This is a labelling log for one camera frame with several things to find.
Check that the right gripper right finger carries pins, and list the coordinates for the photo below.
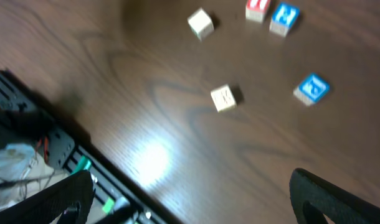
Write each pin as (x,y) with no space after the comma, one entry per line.
(314,199)

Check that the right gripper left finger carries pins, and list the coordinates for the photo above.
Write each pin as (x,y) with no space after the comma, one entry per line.
(74,191)

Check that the blue number 2 block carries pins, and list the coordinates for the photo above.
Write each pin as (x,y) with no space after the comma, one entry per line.
(283,19)

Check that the red letter I block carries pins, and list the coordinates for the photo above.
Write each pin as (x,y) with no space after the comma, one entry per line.
(256,10)

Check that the white block green side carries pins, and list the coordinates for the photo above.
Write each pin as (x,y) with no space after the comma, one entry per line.
(201,24)

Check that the blue letter P block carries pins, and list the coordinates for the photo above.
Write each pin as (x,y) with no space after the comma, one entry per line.
(311,90)

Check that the plain white wooden block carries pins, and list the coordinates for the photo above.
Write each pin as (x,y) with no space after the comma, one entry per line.
(223,98)

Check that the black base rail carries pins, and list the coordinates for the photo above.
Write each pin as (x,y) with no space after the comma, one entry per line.
(65,151)

